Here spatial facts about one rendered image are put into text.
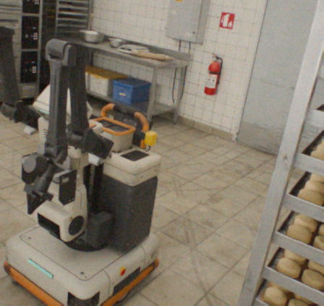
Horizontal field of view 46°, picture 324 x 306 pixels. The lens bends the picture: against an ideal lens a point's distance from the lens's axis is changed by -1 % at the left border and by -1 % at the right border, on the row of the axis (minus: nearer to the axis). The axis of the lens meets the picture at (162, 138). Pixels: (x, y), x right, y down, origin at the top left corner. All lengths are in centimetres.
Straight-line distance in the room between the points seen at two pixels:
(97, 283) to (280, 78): 347
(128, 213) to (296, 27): 332
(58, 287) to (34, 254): 23
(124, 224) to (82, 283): 35
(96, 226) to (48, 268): 32
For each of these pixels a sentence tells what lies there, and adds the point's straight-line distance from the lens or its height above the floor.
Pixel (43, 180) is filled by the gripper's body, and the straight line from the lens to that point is 147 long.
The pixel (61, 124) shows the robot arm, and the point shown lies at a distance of 143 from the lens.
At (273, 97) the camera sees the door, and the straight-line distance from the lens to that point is 481.
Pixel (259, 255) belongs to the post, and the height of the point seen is 110.
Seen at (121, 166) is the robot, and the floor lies 78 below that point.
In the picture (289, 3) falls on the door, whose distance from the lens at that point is 476.
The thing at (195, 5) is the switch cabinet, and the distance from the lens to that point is 502.
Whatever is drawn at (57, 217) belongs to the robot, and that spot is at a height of 56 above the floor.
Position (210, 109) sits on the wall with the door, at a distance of 517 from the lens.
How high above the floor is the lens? 157
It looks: 20 degrees down
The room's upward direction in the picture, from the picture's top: 9 degrees clockwise
